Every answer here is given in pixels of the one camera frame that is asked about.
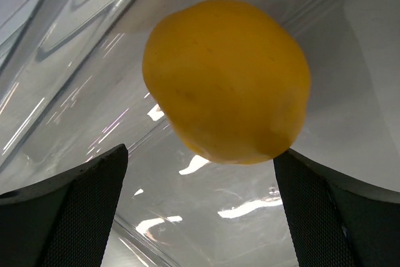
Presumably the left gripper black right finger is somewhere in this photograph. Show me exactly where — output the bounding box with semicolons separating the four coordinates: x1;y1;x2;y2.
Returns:
273;149;399;267

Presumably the clear plastic container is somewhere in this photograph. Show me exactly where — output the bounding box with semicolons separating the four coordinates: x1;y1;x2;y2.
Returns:
1;0;399;266

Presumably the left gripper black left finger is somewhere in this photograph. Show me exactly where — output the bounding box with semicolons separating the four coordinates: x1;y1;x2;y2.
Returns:
1;144;128;267

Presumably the orange toy lemon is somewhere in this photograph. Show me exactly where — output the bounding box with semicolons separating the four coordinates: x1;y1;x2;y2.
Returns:
142;0;311;164

